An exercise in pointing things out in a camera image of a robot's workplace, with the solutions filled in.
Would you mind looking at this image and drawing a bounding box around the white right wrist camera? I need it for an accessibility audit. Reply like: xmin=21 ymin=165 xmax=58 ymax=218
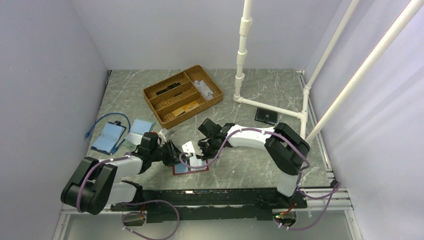
xmin=182 ymin=141 xmax=201 ymax=158

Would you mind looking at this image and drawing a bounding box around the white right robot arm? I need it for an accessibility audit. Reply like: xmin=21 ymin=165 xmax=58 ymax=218
xmin=198 ymin=118 xmax=311 ymax=208

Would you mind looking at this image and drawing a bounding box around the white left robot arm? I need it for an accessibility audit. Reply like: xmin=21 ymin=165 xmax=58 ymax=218
xmin=60 ymin=132 xmax=181 ymax=215

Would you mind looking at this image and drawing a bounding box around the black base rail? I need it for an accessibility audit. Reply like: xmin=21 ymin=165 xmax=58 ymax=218
xmin=110 ymin=187 xmax=308 ymax=223

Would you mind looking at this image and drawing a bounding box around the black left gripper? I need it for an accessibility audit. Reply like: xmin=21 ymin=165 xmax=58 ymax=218
xmin=150 ymin=139 xmax=188 ymax=166

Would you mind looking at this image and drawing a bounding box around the clear plastic card sleeve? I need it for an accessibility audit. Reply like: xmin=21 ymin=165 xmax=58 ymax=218
xmin=193 ymin=80 xmax=214 ymax=101

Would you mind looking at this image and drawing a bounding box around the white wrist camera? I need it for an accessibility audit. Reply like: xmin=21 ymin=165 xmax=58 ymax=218
xmin=157 ymin=128 xmax=169 ymax=142
xmin=182 ymin=141 xmax=201 ymax=158

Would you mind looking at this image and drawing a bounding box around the light blue card holder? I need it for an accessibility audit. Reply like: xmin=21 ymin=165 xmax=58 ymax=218
xmin=123 ymin=118 xmax=155 ymax=148

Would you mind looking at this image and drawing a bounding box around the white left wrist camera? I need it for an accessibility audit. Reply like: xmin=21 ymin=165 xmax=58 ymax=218
xmin=157 ymin=128 xmax=169 ymax=142

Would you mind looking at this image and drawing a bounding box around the tan card in tray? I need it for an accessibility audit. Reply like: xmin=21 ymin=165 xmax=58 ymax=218
xmin=172 ymin=100 xmax=200 ymax=117

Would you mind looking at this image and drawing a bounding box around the black leather card holder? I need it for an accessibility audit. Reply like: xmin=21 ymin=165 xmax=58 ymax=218
xmin=254 ymin=107 xmax=278 ymax=126

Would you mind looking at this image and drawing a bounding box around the red leather card holder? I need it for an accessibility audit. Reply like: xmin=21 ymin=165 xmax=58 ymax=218
xmin=172 ymin=158 xmax=209 ymax=176

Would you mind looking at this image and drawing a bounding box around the white PVC pipe frame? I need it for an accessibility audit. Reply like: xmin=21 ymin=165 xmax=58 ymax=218
xmin=233 ymin=0 xmax=424 ymax=143

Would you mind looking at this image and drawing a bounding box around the woven brown organizer tray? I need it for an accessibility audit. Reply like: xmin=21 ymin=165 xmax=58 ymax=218
xmin=143 ymin=65 xmax=223 ymax=129

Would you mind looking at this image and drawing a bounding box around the open blue card holder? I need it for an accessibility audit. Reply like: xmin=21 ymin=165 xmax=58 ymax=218
xmin=90 ymin=121 xmax=127 ymax=156

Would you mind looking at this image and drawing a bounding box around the black item in tray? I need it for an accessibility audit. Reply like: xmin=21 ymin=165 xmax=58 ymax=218
xmin=156 ymin=82 xmax=181 ymax=96

